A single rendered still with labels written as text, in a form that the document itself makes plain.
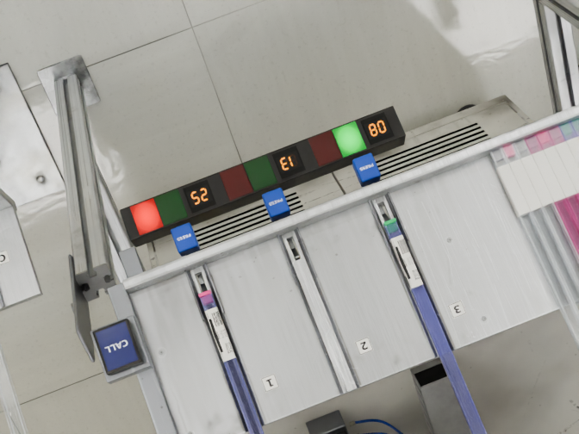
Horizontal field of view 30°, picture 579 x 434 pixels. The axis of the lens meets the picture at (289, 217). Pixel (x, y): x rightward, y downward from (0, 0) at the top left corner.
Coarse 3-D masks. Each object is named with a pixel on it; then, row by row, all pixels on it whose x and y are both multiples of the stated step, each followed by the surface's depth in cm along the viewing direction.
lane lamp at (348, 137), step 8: (336, 128) 125; (344, 128) 125; (352, 128) 125; (336, 136) 125; (344, 136) 125; (352, 136) 125; (360, 136) 125; (344, 144) 125; (352, 144) 125; (360, 144) 125; (344, 152) 125; (352, 152) 125
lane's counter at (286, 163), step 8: (280, 152) 125; (288, 152) 125; (296, 152) 125; (280, 160) 125; (288, 160) 125; (296, 160) 125; (280, 168) 125; (288, 168) 125; (296, 168) 124; (304, 168) 124; (280, 176) 124; (288, 176) 124
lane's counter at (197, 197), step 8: (200, 184) 125; (208, 184) 125; (184, 192) 124; (192, 192) 124; (200, 192) 124; (208, 192) 124; (192, 200) 124; (200, 200) 124; (208, 200) 124; (192, 208) 124; (200, 208) 124
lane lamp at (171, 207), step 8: (168, 192) 124; (176, 192) 124; (160, 200) 124; (168, 200) 124; (176, 200) 124; (160, 208) 124; (168, 208) 124; (176, 208) 124; (184, 208) 124; (168, 216) 124; (176, 216) 124; (184, 216) 124; (168, 224) 124
